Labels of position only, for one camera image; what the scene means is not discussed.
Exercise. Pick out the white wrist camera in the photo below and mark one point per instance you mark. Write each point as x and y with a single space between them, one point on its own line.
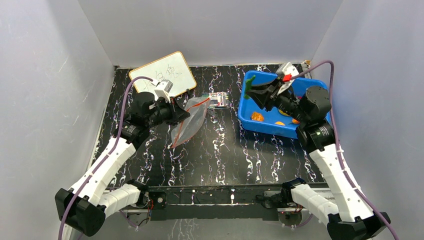
162 90
285 72

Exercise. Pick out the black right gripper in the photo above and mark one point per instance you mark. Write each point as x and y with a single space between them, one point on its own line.
270 97

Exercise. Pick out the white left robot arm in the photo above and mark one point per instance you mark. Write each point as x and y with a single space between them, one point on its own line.
99 182

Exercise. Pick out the yellow framed whiteboard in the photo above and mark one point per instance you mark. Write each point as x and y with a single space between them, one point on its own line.
173 68

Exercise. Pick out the orange slice toy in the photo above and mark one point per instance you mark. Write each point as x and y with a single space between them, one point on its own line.
279 123

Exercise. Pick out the yellow banana toy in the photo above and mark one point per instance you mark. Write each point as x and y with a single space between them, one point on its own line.
283 113

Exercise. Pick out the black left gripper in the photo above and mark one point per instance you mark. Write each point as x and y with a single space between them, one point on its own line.
177 114

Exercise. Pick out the clear zip top bag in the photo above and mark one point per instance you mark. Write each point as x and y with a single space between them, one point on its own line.
197 107

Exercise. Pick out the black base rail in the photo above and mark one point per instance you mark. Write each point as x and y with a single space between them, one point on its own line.
168 203

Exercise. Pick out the orange crinkled food toy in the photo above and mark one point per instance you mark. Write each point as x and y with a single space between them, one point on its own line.
256 116

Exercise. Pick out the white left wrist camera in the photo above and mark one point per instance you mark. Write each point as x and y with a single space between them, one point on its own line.
162 90

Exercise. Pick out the green vegetable toy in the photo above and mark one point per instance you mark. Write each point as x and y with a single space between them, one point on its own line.
248 86

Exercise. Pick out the marker pen pack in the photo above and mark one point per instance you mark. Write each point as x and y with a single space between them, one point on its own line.
217 100

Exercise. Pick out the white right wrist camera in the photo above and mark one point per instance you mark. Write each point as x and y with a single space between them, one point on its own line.
285 72

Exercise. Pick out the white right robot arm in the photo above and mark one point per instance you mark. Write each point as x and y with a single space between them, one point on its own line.
348 217

